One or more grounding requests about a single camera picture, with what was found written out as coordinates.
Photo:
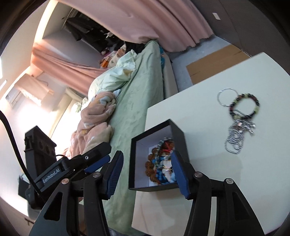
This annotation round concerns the wall air conditioner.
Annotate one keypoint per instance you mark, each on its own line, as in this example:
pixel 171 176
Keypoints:
pixel 13 96

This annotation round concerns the peach fleece blanket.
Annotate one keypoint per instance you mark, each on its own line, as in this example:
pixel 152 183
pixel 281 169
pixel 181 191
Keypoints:
pixel 93 128

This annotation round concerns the green bed sheet mattress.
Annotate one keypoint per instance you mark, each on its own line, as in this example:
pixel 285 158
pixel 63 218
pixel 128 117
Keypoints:
pixel 143 90

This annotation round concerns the dark brown wardrobe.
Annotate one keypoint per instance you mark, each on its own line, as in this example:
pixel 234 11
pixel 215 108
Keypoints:
pixel 242 24

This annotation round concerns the black jewelry box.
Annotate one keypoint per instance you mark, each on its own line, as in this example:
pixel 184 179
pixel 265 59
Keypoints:
pixel 148 151

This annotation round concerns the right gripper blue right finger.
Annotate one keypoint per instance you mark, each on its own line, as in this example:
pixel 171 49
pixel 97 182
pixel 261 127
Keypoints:
pixel 234 215

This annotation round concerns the white square table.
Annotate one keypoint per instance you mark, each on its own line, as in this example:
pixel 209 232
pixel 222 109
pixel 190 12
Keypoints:
pixel 261 169

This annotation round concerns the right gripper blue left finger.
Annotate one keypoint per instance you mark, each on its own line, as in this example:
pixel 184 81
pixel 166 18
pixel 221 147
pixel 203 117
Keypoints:
pixel 60 215

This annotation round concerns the pale green pillow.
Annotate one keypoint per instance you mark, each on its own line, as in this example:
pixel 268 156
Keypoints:
pixel 115 77

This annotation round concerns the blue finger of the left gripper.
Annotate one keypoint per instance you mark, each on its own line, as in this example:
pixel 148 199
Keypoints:
pixel 97 165

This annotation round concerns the flat brown cardboard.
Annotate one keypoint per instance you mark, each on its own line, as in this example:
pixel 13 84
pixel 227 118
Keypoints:
pixel 215 63

